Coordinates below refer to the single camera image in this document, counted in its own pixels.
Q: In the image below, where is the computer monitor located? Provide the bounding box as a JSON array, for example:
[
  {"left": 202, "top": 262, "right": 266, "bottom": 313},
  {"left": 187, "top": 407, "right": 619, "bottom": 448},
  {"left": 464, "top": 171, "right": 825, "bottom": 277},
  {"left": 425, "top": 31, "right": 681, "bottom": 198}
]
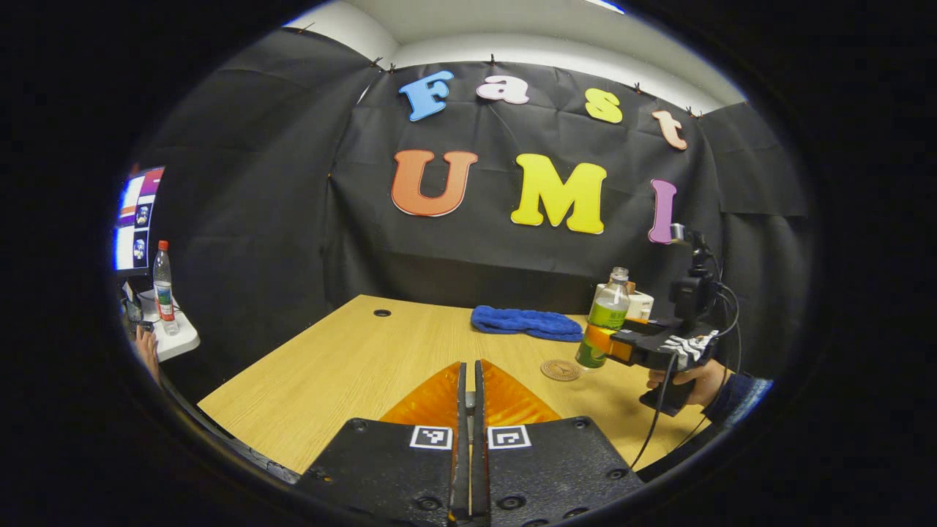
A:
[{"left": 113, "top": 166, "right": 166, "bottom": 275}]

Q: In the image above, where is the white toaster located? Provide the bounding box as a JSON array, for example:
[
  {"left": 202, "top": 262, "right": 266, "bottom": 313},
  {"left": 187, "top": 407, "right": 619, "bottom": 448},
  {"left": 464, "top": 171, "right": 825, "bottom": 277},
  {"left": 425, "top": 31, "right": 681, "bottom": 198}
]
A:
[{"left": 593, "top": 283, "right": 654, "bottom": 323}]

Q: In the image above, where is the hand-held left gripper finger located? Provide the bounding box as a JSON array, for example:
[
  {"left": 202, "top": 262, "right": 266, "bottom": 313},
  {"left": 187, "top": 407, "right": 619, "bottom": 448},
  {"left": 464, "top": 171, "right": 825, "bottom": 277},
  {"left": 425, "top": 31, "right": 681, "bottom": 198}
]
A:
[
  {"left": 473, "top": 359, "right": 646, "bottom": 527},
  {"left": 295, "top": 361, "right": 471, "bottom": 526}
]

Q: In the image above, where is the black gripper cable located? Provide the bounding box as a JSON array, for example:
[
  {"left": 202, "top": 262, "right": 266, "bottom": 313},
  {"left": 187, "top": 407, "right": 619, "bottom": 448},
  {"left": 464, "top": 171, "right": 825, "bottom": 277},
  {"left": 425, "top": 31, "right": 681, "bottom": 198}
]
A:
[{"left": 630, "top": 282, "right": 742, "bottom": 471}]

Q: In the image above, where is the blue towel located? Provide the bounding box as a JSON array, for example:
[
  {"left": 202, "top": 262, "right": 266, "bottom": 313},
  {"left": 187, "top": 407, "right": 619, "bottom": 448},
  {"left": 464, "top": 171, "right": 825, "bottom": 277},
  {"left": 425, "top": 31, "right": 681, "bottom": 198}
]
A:
[{"left": 471, "top": 305, "right": 584, "bottom": 343}]

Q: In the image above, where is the white side table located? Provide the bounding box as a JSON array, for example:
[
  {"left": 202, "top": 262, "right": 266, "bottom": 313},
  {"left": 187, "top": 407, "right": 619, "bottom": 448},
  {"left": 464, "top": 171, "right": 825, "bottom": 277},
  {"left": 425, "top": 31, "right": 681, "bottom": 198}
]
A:
[{"left": 135, "top": 289, "right": 201, "bottom": 363}]

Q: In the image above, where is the red cap plastic bottle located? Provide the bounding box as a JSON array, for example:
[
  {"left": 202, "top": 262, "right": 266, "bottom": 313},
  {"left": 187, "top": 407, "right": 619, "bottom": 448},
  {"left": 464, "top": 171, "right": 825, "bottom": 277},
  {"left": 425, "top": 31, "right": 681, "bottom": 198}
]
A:
[{"left": 152, "top": 240, "right": 180, "bottom": 336}]

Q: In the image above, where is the black backdrop cloth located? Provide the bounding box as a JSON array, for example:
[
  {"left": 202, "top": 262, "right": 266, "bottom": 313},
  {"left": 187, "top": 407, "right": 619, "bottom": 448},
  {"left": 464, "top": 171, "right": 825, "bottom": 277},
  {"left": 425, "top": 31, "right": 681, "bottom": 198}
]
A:
[{"left": 128, "top": 29, "right": 813, "bottom": 381}]

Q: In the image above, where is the round brown coaster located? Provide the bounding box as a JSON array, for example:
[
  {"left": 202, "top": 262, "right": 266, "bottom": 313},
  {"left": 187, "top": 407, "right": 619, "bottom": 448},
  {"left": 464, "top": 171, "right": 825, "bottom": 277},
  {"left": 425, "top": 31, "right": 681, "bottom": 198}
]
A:
[{"left": 540, "top": 359, "right": 583, "bottom": 382}]

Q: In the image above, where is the green label water bottle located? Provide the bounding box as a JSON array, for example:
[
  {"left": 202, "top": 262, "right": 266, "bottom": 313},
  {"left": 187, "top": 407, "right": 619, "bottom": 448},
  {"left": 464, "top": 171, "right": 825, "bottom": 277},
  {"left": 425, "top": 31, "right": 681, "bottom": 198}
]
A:
[{"left": 575, "top": 267, "right": 632, "bottom": 369}]

